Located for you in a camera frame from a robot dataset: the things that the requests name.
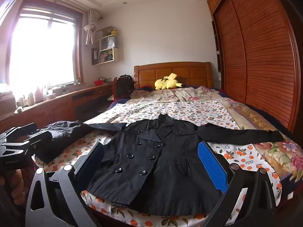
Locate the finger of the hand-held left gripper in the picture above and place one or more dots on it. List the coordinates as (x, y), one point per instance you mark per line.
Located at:
(19, 132)
(42, 140)

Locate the person's left hand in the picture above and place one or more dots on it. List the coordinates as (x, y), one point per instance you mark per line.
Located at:
(14, 184)

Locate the bed with floral sheet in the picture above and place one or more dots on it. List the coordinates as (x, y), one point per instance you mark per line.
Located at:
(189, 111)

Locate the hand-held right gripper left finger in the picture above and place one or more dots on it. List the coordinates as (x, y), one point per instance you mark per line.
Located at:
(91, 164)

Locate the pink bottle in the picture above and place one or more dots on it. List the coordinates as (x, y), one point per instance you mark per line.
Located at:
(39, 94)

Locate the white paper bag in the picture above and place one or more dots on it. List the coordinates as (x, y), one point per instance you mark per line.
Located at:
(107, 43)

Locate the white wall shelf unit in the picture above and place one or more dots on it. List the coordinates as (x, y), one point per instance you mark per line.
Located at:
(116, 54)

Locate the white tied curtain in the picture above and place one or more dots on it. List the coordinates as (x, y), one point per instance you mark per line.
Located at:
(91, 28)

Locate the floral quilt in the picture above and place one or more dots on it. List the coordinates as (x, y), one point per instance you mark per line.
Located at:
(279, 151)

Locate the black backpack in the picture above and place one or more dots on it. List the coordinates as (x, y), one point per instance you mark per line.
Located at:
(125, 85)

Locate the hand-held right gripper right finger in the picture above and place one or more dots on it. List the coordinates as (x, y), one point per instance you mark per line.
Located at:
(210, 165)

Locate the yellow plush toy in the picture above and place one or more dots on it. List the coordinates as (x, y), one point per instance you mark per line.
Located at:
(165, 84)

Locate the wooden sideboard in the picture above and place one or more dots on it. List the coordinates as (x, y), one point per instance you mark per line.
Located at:
(59, 106)

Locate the wooden louvered wardrobe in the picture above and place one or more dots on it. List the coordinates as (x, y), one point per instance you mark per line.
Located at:
(260, 52)

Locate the dark blue blanket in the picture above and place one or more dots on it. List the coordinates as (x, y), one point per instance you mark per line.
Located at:
(265, 115)

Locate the wooden framed window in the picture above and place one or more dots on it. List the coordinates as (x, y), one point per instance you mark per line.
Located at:
(42, 52)

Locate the red bowl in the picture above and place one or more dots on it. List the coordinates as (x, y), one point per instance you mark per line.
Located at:
(98, 83)

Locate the dark crumpled garment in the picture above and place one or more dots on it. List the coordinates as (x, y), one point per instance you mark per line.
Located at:
(59, 137)

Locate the black double-breasted coat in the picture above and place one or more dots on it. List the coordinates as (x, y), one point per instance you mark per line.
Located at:
(151, 170)

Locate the wooden bed headboard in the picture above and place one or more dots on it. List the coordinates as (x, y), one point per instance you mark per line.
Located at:
(146, 74)

